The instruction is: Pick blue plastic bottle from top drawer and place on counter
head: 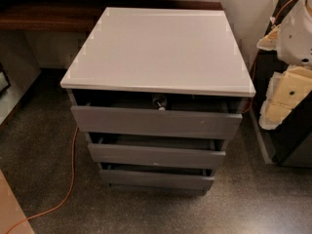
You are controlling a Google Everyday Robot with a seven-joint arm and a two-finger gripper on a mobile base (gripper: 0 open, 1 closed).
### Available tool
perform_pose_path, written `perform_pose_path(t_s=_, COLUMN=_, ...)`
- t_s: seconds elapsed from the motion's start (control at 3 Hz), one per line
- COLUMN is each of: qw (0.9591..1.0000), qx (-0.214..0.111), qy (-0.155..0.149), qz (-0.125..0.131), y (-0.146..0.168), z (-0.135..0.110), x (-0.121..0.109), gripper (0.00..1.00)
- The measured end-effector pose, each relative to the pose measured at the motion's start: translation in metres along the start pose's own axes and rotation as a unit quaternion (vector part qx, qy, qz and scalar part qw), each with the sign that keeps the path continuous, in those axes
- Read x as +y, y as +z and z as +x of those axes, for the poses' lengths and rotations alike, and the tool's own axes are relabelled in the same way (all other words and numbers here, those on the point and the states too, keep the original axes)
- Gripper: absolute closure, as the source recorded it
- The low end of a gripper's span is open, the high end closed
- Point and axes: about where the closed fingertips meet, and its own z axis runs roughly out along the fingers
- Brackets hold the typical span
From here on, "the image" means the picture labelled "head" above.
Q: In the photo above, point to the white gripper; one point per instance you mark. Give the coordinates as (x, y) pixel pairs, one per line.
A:
(296, 39)

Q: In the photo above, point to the grey top drawer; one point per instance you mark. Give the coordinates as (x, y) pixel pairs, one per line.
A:
(135, 114)

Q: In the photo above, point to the clear plastic water bottle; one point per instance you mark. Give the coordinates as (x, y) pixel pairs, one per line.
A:
(160, 101)

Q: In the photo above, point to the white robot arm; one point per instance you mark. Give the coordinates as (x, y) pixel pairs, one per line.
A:
(292, 40)

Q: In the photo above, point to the grey drawer cabinet white top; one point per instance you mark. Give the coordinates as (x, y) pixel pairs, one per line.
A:
(162, 51)

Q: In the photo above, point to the grey middle drawer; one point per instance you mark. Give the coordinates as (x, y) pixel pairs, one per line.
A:
(157, 151)

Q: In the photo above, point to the dark cabinet at right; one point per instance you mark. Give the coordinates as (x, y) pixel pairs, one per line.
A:
(291, 142)

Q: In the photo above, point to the dark wooden shelf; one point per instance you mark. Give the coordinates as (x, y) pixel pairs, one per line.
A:
(77, 15)

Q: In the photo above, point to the dark framed object at left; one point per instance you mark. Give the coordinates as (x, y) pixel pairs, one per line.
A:
(4, 80)

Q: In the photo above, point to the light wooden board corner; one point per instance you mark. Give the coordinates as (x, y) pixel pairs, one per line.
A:
(10, 210)

